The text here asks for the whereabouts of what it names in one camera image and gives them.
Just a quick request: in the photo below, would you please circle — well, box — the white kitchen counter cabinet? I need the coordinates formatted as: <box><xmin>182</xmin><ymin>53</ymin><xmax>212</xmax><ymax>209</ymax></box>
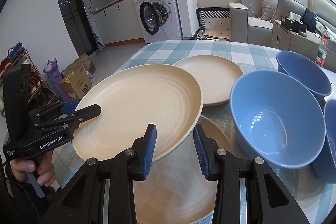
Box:
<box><xmin>94</xmin><ymin>0</ymin><xmax>144</xmax><ymax>46</ymax></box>

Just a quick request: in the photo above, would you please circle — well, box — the far blue bowl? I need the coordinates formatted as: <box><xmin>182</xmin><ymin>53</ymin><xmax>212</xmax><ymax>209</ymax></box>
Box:
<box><xmin>276</xmin><ymin>51</ymin><xmax>332</xmax><ymax>102</ymax></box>

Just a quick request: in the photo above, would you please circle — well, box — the clear water bottle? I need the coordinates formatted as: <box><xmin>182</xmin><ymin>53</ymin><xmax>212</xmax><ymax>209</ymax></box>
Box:
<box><xmin>315</xmin><ymin>35</ymin><xmax>329</xmax><ymax>67</ymax></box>

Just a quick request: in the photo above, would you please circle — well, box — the white washing machine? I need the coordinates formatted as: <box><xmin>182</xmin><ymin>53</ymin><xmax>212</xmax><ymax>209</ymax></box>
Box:
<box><xmin>133</xmin><ymin>0</ymin><xmax>183</xmax><ymax>44</ymax></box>

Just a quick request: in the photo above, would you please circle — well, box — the cardboard box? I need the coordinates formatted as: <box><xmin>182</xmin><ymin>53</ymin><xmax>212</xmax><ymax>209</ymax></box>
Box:
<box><xmin>60</xmin><ymin>69</ymin><xmax>92</xmax><ymax>101</ymax></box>

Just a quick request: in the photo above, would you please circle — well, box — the large blue bowl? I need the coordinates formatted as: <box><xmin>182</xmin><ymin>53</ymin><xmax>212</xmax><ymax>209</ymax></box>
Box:
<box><xmin>230</xmin><ymin>70</ymin><xmax>326</xmax><ymax>169</ymax></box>

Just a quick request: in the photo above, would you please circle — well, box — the large cream plate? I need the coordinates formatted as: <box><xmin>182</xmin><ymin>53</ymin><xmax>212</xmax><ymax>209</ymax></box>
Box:
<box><xmin>72</xmin><ymin>64</ymin><xmax>203</xmax><ymax>162</ymax></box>

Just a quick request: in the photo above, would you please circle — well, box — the shoe rack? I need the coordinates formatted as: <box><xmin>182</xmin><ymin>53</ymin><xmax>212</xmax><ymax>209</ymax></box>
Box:
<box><xmin>1</xmin><ymin>42</ymin><xmax>58</xmax><ymax>117</ymax></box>

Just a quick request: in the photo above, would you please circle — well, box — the right blue bowl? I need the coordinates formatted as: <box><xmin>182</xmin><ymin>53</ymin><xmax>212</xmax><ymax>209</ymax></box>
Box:
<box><xmin>313</xmin><ymin>100</ymin><xmax>336</xmax><ymax>184</ymax></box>

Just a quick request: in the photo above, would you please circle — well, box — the purple bag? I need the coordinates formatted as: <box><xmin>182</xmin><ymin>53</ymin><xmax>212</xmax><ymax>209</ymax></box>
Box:
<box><xmin>43</xmin><ymin>59</ymin><xmax>71</xmax><ymax>103</ymax></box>

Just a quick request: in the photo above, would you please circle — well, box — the person's left hand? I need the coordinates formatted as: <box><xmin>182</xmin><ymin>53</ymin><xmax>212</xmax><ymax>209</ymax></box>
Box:
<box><xmin>10</xmin><ymin>151</ymin><xmax>55</xmax><ymax>187</ymax></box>

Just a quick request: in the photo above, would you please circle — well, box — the beige side cabinet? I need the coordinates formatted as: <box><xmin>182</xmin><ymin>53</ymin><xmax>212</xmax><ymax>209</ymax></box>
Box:
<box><xmin>271</xmin><ymin>20</ymin><xmax>320</xmax><ymax>61</ymax></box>

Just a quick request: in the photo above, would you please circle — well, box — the grey sofa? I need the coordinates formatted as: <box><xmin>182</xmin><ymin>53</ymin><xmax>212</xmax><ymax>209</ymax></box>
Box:
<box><xmin>229</xmin><ymin>0</ymin><xmax>335</xmax><ymax>47</ymax></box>

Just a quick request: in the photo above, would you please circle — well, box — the black refrigerator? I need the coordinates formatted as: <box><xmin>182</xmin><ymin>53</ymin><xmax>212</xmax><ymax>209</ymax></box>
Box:
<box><xmin>58</xmin><ymin>0</ymin><xmax>97</xmax><ymax>56</ymax></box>

